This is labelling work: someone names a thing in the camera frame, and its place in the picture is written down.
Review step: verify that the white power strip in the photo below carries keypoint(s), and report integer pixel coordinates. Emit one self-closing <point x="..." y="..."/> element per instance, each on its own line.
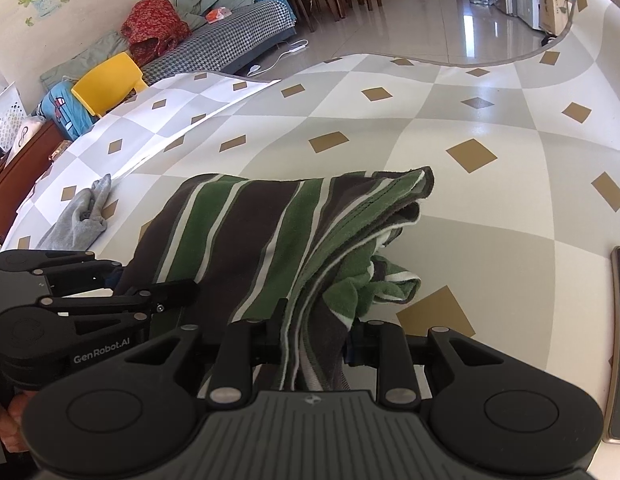
<point x="296" y="46"/>

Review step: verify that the yellow plastic chair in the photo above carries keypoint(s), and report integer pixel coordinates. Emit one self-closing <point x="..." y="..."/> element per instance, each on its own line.
<point x="107" y="82"/>

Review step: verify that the green brown striped shirt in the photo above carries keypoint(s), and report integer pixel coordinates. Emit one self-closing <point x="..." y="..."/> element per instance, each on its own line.
<point x="240" y="230"/>

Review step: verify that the checkered diamond pattern tablecloth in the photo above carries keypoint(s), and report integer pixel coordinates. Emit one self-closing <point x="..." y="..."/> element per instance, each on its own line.
<point x="389" y="125"/>

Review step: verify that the cardboard box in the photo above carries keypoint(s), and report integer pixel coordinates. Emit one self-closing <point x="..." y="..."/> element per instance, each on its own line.
<point x="554" y="7"/>

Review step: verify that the orange tissue packet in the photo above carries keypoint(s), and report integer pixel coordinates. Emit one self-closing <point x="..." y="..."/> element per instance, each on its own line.
<point x="218" y="15"/>

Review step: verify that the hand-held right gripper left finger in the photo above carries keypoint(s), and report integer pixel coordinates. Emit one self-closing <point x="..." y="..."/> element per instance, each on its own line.
<point x="240" y="347"/>

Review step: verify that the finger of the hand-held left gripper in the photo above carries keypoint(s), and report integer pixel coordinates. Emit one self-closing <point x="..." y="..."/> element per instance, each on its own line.
<point x="70" y="262"/>
<point x="130" y="295"/>

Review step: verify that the grey sweatshirt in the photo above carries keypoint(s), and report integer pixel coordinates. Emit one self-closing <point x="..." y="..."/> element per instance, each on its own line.
<point x="77" y="222"/>

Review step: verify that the brown wooden cabinet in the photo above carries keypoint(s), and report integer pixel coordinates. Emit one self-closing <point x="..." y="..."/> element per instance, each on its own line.
<point x="20" y="180"/>

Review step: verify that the red patterned cloth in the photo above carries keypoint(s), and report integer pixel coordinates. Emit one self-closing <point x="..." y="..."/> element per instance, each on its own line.
<point x="155" y="27"/>

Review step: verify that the white plug adapter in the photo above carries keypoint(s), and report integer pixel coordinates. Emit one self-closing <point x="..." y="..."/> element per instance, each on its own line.
<point x="255" y="69"/>

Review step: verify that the green blanket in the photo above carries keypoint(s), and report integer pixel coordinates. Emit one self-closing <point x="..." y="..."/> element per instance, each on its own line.
<point x="85" y="62"/>

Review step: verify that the blue patterned cloth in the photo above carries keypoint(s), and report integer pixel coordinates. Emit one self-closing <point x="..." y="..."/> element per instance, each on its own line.
<point x="65" y="110"/>

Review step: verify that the white pillow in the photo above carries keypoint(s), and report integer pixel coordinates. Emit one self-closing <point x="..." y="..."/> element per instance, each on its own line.
<point x="25" y="132"/>

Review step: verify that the white perforated basket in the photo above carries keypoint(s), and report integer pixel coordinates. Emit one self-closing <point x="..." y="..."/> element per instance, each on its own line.
<point x="7" y="112"/>

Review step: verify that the houndstooth covered sofa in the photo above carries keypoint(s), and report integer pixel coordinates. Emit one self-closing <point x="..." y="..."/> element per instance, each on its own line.
<point x="225" y="40"/>

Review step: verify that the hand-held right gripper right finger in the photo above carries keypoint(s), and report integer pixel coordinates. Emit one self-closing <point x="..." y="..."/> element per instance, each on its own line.
<point x="362" y="347"/>

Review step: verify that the person's left hand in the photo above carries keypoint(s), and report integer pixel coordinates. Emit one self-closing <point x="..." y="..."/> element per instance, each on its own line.
<point x="12" y="425"/>

